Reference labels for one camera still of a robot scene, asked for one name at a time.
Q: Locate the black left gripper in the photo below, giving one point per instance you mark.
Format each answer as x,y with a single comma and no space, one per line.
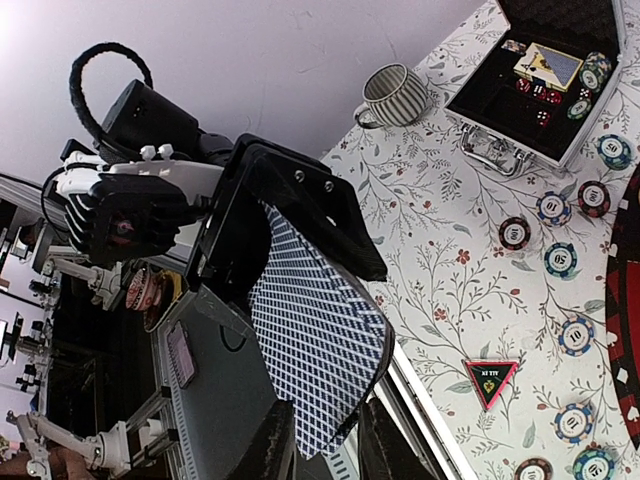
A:
232,245

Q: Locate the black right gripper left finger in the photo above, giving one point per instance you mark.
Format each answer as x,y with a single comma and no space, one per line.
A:
271,453

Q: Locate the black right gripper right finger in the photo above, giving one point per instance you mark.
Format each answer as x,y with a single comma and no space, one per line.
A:
383,451

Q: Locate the blue card deck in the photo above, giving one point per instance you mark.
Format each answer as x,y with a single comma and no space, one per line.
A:
324,342

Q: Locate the red black 100 chip pile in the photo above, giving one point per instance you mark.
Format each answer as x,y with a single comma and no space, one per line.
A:
535,468
594,199

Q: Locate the red black 100 chip stack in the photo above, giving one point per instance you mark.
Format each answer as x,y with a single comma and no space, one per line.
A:
514,233

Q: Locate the blue green 50 chip pile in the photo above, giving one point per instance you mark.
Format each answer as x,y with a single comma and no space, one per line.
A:
593,464
614,151

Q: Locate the blue green 50 chip stack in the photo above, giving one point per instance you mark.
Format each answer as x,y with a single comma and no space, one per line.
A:
560,260

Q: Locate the black triangular dealer plate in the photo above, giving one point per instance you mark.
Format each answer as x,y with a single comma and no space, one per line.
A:
489,378

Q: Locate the striped ceramic cup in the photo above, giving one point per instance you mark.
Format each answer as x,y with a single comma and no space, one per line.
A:
394,96

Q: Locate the red die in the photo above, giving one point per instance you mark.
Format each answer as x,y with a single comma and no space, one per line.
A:
543,118
553,97
585,93
539,92
523,85

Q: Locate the aluminium poker case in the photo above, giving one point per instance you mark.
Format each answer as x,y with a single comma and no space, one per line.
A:
498,122

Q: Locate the multicolour chip row in case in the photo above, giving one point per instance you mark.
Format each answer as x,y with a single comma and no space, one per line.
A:
514,46

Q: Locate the boxed playing card deck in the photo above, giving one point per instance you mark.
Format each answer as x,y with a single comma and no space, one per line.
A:
552,68

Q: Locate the single green 20 chip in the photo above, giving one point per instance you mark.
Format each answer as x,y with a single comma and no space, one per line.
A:
580,109

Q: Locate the round red black poker mat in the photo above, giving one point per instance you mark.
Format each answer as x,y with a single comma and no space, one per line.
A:
622,307

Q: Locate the green 20 chip stack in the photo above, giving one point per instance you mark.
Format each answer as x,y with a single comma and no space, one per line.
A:
595,71

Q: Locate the front aluminium rail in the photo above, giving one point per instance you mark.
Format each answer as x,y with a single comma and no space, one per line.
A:
416,415

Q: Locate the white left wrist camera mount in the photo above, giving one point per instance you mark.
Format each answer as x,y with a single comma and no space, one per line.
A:
135,175

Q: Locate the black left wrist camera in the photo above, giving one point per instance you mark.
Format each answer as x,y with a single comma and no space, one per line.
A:
126,218

